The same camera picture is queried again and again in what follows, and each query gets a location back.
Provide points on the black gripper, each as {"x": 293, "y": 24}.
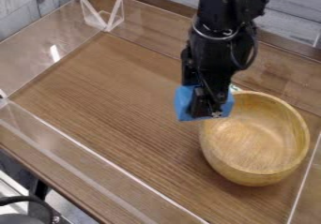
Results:
{"x": 214, "y": 55}

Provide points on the blue foam block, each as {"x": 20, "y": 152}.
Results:
{"x": 182, "y": 101}

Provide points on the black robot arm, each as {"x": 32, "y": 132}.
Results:
{"x": 226, "y": 14}

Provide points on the brown wooden bowl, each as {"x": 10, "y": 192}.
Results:
{"x": 257, "y": 146}

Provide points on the white green glue stick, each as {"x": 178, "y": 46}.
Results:
{"x": 234, "y": 88}

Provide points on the clear acrylic front barrier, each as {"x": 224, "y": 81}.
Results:
{"x": 110, "y": 193}

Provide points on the clear acrylic corner bracket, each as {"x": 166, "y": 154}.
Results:
{"x": 102, "y": 19}

